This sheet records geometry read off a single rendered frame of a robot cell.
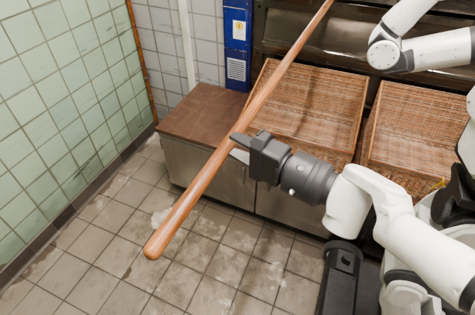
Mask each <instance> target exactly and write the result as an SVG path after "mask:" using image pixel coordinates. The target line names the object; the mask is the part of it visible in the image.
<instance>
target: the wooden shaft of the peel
mask: <svg viewBox="0 0 475 315"><path fill-rule="evenodd" d="M333 2H334V0H326V1H325V3H324V4H323V6H322V7H321V9H320V10H319V11H318V12H317V14H316V15H315V17H314V18H313V19H312V20H311V22H310V23H309V25H308V26H307V27H306V29H305V30H304V31H303V33H302V34H301V36H300V37H299V38H298V39H297V41H296V42H295V44H294V45H293V46H292V47H291V49H290V50H289V52H288V53H287V55H285V57H284V58H283V60H282V61H281V63H280V64H279V65H278V66H277V68H276V69H275V71H274V72H273V73H272V74H271V76H270V77H269V79H268V80H267V81H266V83H265V84H264V85H263V87H262V88H261V90H260V91H259V92H258V93H257V95H256V96H255V98H254V99H253V101H251V103H250V104H249V106H248V107H247V109H246V110H245V111H244V112H243V114H242V115H241V117H240V118H239V119H238V120H237V122H236V123H235V125H234V126H233V127H232V129H231V130H230V131H229V133H228V134H227V136H226V137H225V138H224V139H223V141H222V142H221V144H220V145H219V146H218V147H217V149H216V150H215V152H214V153H213V155H212V156H211V157H210V158H209V160H208V161H207V163H206V164H205V165H204V166H203V168H202V169H201V171H200V172H199V173H198V175H197V176H196V177H195V179H194V180H193V182H192V183H191V184H190V185H189V187H188V188H187V190H186V191H185V192H184V193H183V195H182V196H181V198H180V199H179V201H178V202H177V203H176V204H175V206H174V207H173V209H172V210H171V211H170V212H169V214H168V215H167V217H166V218H165V219H164V221H163V222H162V223H161V225H160V226H159V228H158V229H157V230H156V231H155V233H154V234H153V236H152V237H151V238H150V239H149V241H148V242H147V244H146V245H145V247H144V248H143V254H144V256H145V257H146V258H147V259H149V260H152V261H155V260H157V259H158V258H159V257H160V255H161V254H162V253H163V251H164V250H165V248H166V246H167V245H168V244H169V243H170V241H171V239H172V238H173V237H174V235H175V233H176V232H177V231H178V229H179V228H180V226H181V225H182V223H183V222H184V220H185V219H186V217H187V216H188V215H189V213H190V212H191V210H192V209H193V207H194V206H195V204H196V203H197V201H198V200H199V198H200V197H201V195H202V194H203V193H204V191H205V190H206V188H207V186H208V185H209V184H210V182H211V180H212V179H213V178H214V177H215V175H216V173H217V172H218V171H219V169H220V168H221V166H222V164H223V163H224V162H225V160H226V159H227V157H228V156H229V154H230V152H231V150H232V149H233V148H234V147H235V146H236V144H237V143H235V142H233V141H232V140H230V139H229V135H230V134H231V133H232V132H234V131H236V132H238V133H242V134H243V133H244V132H245V131H246V130H247V128H248V126H249V125H250V124H251V122H252V120H253V119H254V118H255V116H256V115H257V113H258V112H259V110H260V109H261V108H262V106H263V104H264V103H265V102H266V100H267V98H268V97H269V96H270V94H271V93H272V91H273V90H274V88H275V87H276V85H277V84H278V82H279V81H280V80H281V78H282V77H283V75H284V73H285V72H286V71H287V69H288V67H289V66H290V65H291V64H292V62H293V60H294V59H295V58H296V56H297V55H298V53H299V51H300V50H301V49H302V47H303V46H304V44H305V43H306V42H307V40H308V38H309V37H310V36H311V34H312V32H313V31H314V30H315V28H316V27H317V25H318V24H319V22H320V21H321V19H322V18H323V16H324V15H325V13H326V12H327V11H328V9H329V7H330V6H331V5H332V3H333Z"/></svg>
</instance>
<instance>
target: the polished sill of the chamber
mask: <svg viewBox="0 0 475 315"><path fill-rule="evenodd" d="M266 1H271V2H276V3H282V4H292V5H297V6H306V7H312V8H321V7H322V6H323V4H324V3H325V1H326V0H266ZM393 6H394V5H388V4H377V3H371V2H366V1H355V0H334V2H333V3H332V5H331V6H330V7H329V9H328V10H333V11H342V12H348V13H357V14H363V15H368V16H378V17H383V16H384V15H385V14H386V13H387V12H388V11H389V10H390V9H391V8H392V7H393ZM417 22H419V23H428V24H434V25H444V26H449V27H454V28H468V27H471V26H475V16H472V15H466V14H460V13H450V12H444V11H433V10H428V11H427V12H426V13H424V14H423V15H422V16H421V17H420V18H419V19H418V21H417Z"/></svg>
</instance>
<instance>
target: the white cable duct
mask: <svg viewBox="0 0 475 315"><path fill-rule="evenodd" d="M177 1H178V7H179V13H180V23H181V29H182V39H183V45H184V55H185V61H186V67H187V77H188V84H189V91H191V90H192V89H193V88H194V87H195V86H196V83H195V76H194V64H193V57H192V45H191V38H190V31H189V19H188V12H187V0H177Z"/></svg>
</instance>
